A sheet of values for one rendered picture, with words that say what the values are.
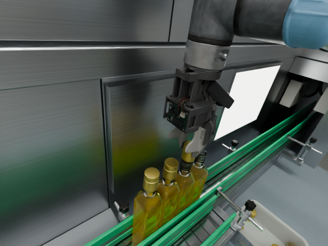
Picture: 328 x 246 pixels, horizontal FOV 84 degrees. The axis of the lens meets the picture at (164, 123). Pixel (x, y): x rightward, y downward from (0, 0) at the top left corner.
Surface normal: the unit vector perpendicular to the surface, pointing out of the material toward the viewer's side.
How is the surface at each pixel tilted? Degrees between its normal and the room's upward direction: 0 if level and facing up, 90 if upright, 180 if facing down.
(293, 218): 0
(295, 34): 126
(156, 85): 90
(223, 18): 120
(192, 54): 90
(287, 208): 0
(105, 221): 0
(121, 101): 90
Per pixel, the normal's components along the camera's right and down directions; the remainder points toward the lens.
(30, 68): 0.62, 0.47
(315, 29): -0.62, 0.66
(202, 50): -0.44, 0.42
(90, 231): 0.12, -0.84
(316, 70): -0.77, 0.25
